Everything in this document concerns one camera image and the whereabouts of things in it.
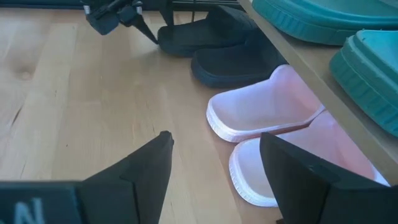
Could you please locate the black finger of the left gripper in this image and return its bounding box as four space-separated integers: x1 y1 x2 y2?
131 13 159 44

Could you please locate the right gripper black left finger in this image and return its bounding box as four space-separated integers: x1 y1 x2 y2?
77 130 175 224

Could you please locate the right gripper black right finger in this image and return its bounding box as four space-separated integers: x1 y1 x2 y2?
259 132 398 224

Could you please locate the black slide sandal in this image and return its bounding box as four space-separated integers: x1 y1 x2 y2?
157 4 259 58
191 27 289 90

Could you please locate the pink slide sandal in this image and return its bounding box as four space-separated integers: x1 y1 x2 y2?
229 110 391 208
206 64 326 143

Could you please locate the green slide sandal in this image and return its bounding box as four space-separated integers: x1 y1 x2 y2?
251 0 398 46
329 29 398 138

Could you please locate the wooden shelf with black legs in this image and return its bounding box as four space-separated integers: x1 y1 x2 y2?
158 0 398 187

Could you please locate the black aluminium rig frame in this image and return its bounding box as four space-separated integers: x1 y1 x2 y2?
0 0 240 10

